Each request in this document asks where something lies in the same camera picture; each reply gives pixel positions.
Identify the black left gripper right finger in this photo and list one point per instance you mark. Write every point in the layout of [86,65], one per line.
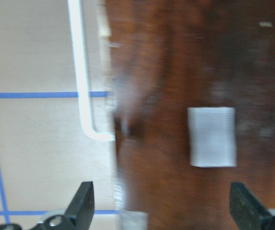
[247,211]

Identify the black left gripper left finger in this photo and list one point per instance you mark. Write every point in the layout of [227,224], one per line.
[78,215]

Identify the white drawer handle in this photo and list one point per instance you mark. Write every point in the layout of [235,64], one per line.
[82,73]

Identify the dark wooden drawer cabinet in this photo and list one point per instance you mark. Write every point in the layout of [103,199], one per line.
[168,56]

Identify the brown paper table mat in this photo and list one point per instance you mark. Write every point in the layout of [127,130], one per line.
[44,153]

